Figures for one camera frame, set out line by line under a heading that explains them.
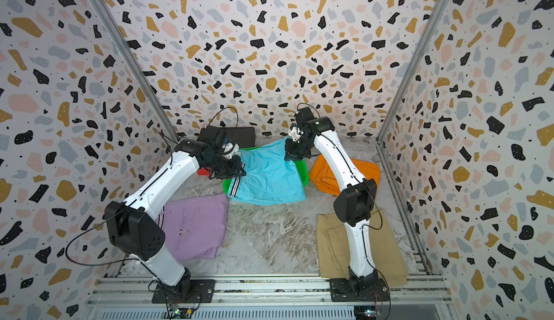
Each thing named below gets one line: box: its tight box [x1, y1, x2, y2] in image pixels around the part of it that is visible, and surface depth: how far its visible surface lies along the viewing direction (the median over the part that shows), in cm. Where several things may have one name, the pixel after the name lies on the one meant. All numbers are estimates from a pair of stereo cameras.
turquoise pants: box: [228, 136, 306, 205], surface depth 84 cm
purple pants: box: [157, 192, 228, 261], surface depth 90 cm
